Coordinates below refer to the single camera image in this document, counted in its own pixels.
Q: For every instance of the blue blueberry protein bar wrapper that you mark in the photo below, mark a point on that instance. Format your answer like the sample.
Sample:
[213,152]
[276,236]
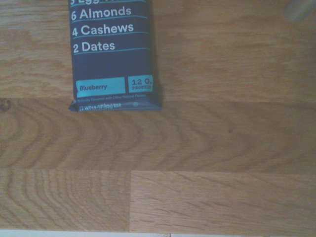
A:
[111,64]

